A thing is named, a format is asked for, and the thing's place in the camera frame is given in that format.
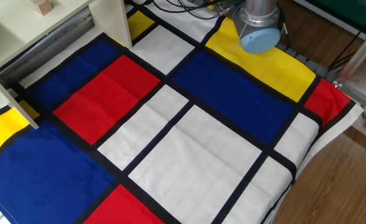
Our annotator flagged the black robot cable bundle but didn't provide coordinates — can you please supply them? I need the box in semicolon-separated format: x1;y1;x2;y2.
125;0;245;21

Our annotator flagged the small wooden block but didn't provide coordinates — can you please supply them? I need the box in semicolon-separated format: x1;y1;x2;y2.
29;0;53;17

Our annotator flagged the cream wooden shelf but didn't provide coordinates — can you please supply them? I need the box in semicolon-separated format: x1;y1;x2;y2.
0;0;133;130

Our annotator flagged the aluminium frame post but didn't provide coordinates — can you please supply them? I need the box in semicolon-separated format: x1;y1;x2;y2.
332;27;366;116

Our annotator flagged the Mondrian pattern colour-block tablecloth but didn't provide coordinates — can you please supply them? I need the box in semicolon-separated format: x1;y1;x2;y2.
0;0;365;224

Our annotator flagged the white zip tie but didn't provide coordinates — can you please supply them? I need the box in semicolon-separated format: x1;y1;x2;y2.
231;22;249;56

